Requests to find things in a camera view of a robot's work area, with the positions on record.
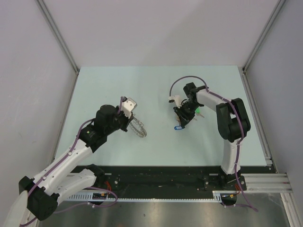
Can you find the aluminium corner post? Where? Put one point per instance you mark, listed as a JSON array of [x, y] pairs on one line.
[[57, 34], [264, 33]]

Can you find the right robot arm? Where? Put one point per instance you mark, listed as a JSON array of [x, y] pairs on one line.
[[233, 122]]

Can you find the right aluminium corner post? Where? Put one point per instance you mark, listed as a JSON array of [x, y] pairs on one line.
[[264, 33]]

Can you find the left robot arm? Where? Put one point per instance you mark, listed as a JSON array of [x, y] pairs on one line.
[[46, 190]]

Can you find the left aluminium corner post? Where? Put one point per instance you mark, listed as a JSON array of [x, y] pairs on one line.
[[57, 34]]

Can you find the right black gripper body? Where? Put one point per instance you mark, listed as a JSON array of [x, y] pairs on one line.
[[187, 111]]

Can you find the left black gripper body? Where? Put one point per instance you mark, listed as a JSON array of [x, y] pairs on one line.
[[121, 121]]

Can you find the white cable duct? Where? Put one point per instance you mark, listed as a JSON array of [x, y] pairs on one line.
[[88, 197]]

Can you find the aluminium frame crossbar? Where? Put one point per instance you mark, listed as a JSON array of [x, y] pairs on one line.
[[267, 183]]

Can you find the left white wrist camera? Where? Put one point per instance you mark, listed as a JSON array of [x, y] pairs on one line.
[[128, 105]]

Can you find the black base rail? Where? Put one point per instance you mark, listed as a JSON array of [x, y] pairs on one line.
[[208, 178]]

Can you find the metal disc with keyrings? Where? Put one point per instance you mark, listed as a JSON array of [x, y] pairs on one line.
[[138, 127]]

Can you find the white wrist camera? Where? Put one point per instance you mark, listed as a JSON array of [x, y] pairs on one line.
[[128, 105], [176, 100]]

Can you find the blue key tag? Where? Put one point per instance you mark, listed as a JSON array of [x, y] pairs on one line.
[[180, 126]]

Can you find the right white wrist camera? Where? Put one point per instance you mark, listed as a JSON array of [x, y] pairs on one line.
[[176, 100]]

